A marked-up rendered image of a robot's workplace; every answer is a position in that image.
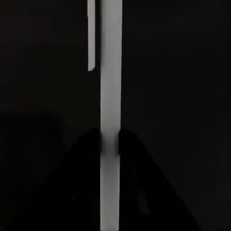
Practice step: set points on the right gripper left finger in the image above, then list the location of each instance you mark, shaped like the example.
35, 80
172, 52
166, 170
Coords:
64, 200

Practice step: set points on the desk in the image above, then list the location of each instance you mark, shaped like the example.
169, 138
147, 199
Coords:
175, 95

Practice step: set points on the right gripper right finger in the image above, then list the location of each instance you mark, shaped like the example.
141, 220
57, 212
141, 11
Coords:
167, 210

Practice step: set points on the pen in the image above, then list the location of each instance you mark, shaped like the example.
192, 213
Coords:
110, 105

